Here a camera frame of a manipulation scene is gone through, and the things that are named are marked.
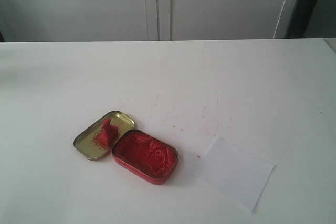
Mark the red stamp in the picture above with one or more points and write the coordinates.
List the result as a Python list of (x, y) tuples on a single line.
[(109, 133)]

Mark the red ink tin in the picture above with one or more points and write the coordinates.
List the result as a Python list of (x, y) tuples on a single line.
[(146, 156)]

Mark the gold tin lid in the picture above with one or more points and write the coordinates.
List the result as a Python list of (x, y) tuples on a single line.
[(86, 143)]

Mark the white cabinet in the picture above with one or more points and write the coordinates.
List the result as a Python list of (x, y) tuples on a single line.
[(141, 20)]

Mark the white paper sheet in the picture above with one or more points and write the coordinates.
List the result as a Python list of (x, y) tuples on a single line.
[(239, 176)]

